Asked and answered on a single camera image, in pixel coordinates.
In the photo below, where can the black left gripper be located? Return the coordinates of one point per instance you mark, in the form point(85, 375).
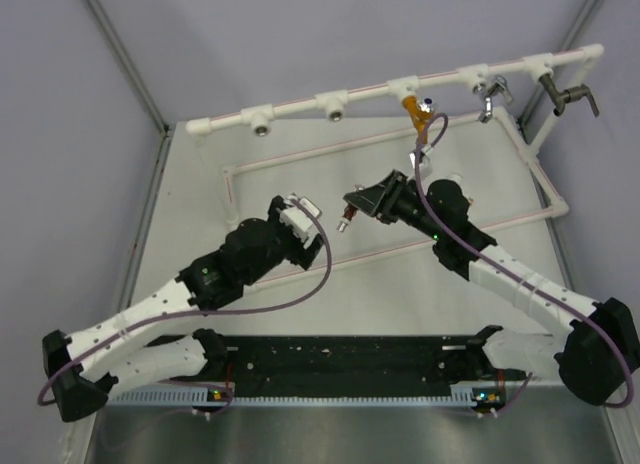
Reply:
point(301, 256)

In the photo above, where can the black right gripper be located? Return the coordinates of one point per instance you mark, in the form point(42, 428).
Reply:
point(382, 200)

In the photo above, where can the brown faucet chrome knob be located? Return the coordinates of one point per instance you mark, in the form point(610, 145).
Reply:
point(349, 213)

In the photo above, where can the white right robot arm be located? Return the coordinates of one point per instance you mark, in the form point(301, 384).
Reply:
point(591, 346)

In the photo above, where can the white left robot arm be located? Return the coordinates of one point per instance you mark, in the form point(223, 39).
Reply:
point(86, 368)

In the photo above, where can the white plastic faucet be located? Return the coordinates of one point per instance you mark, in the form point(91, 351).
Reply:
point(455, 177)

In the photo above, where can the orange faucet blue cap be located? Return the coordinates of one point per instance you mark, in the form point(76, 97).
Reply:
point(420, 112)

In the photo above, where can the chrome lever faucet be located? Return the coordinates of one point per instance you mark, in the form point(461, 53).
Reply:
point(487, 91)

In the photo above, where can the dark grey lever faucet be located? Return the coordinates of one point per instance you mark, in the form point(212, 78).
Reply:
point(562, 98)

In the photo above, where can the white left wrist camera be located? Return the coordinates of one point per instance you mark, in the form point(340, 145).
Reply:
point(294, 217)

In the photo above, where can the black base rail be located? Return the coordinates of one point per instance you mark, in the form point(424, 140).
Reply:
point(327, 367)

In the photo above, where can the white pipe frame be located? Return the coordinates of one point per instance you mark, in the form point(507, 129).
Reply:
point(371, 122)

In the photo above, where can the white slotted cable duct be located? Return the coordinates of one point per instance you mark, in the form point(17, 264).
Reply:
point(457, 396)

